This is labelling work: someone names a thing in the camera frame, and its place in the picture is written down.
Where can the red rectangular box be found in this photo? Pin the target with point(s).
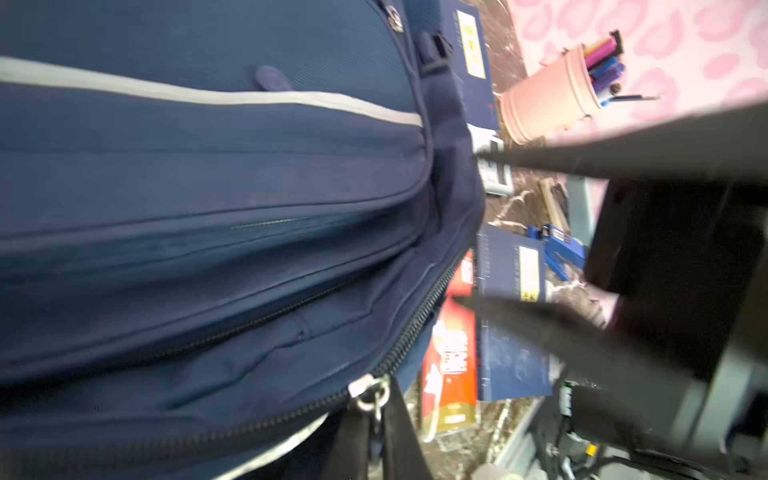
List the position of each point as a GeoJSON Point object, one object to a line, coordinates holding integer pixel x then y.
{"type": "Point", "coordinates": [448, 395]}

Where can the pink pen holder cup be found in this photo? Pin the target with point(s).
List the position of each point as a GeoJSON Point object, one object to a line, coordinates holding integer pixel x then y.
{"type": "Point", "coordinates": [575, 86]}

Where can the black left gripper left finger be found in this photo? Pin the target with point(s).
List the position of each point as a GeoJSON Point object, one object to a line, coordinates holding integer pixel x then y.
{"type": "Point", "coordinates": [639, 386]}

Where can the navy blue student backpack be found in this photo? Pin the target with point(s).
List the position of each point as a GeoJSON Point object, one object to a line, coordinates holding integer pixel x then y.
{"type": "Point", "coordinates": [227, 228]}

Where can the light blue calculator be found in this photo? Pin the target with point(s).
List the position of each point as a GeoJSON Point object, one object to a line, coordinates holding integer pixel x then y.
{"type": "Point", "coordinates": [496, 178]}

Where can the blue book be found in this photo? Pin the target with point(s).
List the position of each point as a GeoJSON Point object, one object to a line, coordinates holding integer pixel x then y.
{"type": "Point", "coordinates": [511, 269]}
{"type": "Point", "coordinates": [449, 35]}

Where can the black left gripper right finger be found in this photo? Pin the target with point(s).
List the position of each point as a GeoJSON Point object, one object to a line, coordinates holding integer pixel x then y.
{"type": "Point", "coordinates": [723, 146]}

